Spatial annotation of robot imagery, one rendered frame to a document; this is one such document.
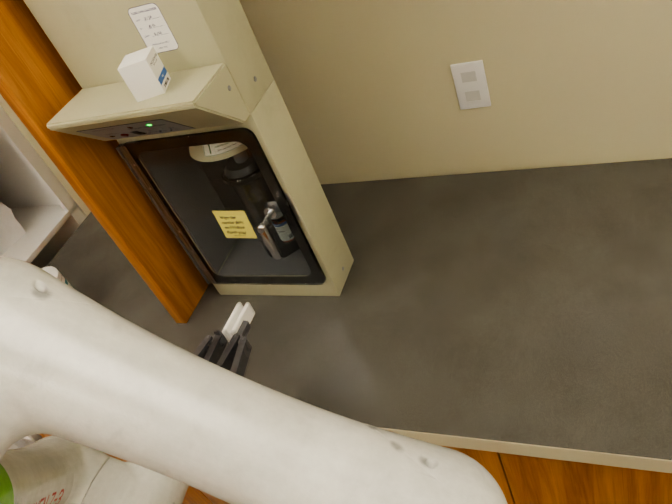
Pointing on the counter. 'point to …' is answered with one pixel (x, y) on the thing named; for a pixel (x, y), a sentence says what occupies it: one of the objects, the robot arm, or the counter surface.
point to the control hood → (80, 108)
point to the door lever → (269, 234)
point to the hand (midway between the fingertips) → (239, 322)
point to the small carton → (144, 74)
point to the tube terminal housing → (85, 54)
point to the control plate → (136, 129)
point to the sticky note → (234, 224)
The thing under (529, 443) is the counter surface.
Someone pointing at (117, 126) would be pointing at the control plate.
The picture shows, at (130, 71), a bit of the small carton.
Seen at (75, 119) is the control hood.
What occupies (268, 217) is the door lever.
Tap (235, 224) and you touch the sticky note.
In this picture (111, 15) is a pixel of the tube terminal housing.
